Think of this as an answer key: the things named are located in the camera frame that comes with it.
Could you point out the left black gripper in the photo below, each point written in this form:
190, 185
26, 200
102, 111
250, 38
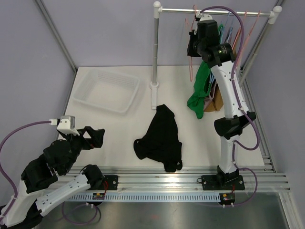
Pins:
96, 137

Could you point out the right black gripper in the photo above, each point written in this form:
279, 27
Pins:
193, 36

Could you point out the pink wire hanger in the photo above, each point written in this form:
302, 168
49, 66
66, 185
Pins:
189, 26

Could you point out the green tank top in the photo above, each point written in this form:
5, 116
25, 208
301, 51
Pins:
200, 91

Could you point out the black tank top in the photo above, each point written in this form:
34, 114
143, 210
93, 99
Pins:
161, 143

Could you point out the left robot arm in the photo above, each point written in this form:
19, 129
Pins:
29, 204

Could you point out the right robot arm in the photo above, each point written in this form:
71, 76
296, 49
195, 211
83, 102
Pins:
205, 43

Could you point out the mauve tank top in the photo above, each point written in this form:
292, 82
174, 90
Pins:
209, 105

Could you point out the brown tank top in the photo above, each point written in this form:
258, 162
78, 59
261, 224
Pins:
215, 102

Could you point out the white plastic basket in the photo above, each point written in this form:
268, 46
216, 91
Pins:
109, 91

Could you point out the metal clothes rack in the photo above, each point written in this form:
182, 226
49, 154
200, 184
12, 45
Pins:
158, 9

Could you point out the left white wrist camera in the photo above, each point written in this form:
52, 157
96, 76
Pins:
65, 125

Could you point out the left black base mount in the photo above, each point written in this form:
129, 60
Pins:
109, 181

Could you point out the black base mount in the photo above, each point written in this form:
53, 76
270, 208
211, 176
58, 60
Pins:
109, 181
210, 183

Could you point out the white slotted cable duct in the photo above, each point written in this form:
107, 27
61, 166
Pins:
146, 197

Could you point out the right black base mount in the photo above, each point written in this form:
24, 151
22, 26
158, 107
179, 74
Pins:
210, 183

